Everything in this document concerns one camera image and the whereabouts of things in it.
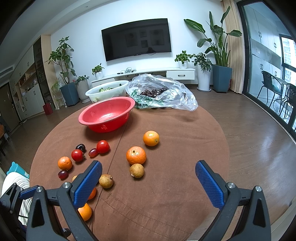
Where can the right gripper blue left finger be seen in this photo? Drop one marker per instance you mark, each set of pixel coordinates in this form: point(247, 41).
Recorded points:
point(84, 184)

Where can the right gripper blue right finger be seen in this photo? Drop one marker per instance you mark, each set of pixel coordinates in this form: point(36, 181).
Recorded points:
point(212, 183)

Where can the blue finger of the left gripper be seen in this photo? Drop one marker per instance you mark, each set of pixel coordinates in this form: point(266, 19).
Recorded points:
point(27, 193)

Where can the red grape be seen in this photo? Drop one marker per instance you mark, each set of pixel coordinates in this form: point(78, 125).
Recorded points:
point(93, 153)
point(63, 174)

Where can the small orange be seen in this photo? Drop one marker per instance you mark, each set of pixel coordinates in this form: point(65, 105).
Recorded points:
point(65, 163)

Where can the red tomato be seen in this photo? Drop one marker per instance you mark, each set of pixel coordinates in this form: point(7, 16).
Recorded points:
point(77, 155)
point(103, 147)

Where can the dark plum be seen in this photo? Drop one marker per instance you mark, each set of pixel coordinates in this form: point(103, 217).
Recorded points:
point(81, 147)

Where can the large textured mandarin orange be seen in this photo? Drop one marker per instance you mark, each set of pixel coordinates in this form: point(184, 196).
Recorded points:
point(136, 155)

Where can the smooth orange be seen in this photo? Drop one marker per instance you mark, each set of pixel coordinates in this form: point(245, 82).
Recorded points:
point(151, 138)

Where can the brown table cloth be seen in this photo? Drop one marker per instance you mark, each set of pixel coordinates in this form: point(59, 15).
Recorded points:
point(168, 201)

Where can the red plastic colander bowl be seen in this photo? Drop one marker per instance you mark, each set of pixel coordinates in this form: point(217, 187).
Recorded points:
point(107, 115)

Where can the red waste bin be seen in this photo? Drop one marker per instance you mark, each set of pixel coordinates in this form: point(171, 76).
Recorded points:
point(47, 109)

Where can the green leafy vegetables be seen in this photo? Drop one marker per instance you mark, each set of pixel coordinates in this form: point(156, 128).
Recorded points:
point(106, 88)

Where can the plant ribbed white pot left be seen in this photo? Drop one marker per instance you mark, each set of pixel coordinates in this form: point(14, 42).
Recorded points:
point(82, 87)

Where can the white plastic vegetable basin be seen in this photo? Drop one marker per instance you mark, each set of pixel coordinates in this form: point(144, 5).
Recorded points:
point(95, 96)

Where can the tall plant blue pot right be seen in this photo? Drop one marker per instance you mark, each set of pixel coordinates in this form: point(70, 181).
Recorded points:
point(219, 47)

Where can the dark cherries pile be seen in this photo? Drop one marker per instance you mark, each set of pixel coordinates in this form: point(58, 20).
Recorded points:
point(154, 92)

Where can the clear plastic bag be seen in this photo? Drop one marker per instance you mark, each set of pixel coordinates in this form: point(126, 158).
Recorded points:
point(177, 96)

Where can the black balcony chair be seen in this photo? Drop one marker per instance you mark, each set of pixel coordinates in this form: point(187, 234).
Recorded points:
point(268, 84)

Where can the small plant on cabinet left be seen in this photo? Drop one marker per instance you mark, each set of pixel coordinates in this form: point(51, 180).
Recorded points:
point(97, 71)

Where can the small plant on cabinet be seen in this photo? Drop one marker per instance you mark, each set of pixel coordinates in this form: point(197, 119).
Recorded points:
point(97, 71)
point(183, 59)

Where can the bushy plant white pot right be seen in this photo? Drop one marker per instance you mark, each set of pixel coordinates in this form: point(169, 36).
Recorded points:
point(204, 66)

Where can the small plant on cabinet right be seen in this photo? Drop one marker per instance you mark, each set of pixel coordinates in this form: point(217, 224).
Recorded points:
point(183, 59)

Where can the tall tree blue pot left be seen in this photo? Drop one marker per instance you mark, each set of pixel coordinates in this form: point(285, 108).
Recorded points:
point(62, 57)

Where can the beige curtain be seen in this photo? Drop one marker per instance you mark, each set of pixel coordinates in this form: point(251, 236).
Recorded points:
point(235, 45)

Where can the wall shelving cabinet unit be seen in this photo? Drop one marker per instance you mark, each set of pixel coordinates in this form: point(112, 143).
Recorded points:
point(32, 80)

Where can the wall mounted black television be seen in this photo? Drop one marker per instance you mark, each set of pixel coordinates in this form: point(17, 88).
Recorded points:
point(136, 38)

